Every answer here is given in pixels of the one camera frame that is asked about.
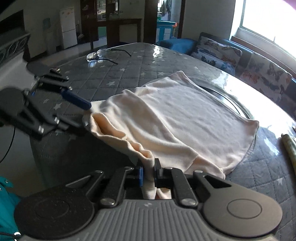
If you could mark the butterfly cushion right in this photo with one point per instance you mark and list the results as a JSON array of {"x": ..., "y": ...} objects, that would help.
[{"x": 266, "y": 77}]

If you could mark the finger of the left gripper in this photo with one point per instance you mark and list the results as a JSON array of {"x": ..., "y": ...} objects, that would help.
[
  {"x": 43, "y": 122},
  {"x": 64, "y": 90}
]

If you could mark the butterfly cushion left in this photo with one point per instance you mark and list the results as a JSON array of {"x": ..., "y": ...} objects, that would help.
[{"x": 223, "y": 57}]

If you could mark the clear glasses black temples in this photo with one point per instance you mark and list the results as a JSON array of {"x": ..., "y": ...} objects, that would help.
[{"x": 101, "y": 55}]

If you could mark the round dark table inset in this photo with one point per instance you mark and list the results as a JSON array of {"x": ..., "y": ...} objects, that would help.
[{"x": 229, "y": 102}]

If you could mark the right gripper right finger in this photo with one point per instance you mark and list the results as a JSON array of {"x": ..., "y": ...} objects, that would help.
[{"x": 175, "y": 180}]

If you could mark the grey quilted star tablecloth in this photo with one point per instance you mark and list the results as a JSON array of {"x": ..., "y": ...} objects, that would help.
[{"x": 61, "y": 158}]

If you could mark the teal blue cabinet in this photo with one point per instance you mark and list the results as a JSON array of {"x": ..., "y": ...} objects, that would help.
[{"x": 165, "y": 30}]

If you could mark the cream white shirt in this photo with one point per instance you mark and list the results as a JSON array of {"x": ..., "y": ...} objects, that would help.
[{"x": 175, "y": 121}]

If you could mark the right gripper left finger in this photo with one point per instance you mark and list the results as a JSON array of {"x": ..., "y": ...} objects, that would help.
[{"x": 125, "y": 182}]

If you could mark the blue sofa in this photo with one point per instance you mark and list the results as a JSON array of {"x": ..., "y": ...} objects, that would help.
[{"x": 187, "y": 46}]

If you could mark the tie-dye folded garment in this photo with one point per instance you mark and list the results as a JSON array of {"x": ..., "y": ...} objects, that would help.
[{"x": 290, "y": 146}]

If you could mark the white refrigerator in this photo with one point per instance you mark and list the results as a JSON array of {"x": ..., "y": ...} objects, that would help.
[{"x": 68, "y": 27}]

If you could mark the window with frame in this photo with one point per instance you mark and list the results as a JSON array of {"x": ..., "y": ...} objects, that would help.
[{"x": 271, "y": 21}]

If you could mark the dark wooden cabinet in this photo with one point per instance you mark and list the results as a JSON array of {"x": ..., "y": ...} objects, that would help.
[{"x": 142, "y": 14}]

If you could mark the butterfly cushion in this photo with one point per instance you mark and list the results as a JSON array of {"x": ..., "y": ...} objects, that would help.
[
  {"x": 266, "y": 77},
  {"x": 223, "y": 57}
]

